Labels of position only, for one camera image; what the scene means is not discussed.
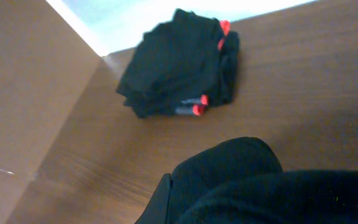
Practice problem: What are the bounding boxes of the black trousers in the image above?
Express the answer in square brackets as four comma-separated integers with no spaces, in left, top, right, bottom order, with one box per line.
[167,137,358,223]

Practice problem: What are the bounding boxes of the cardboard box flap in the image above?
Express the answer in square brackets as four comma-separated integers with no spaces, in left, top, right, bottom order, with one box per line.
[0,0,99,223]

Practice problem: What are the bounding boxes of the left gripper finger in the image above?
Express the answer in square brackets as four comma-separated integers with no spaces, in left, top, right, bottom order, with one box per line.
[135,173,172,224]

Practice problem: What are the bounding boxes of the folded black clothes stack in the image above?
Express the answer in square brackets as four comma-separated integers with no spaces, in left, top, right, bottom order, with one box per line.
[116,9,241,118]

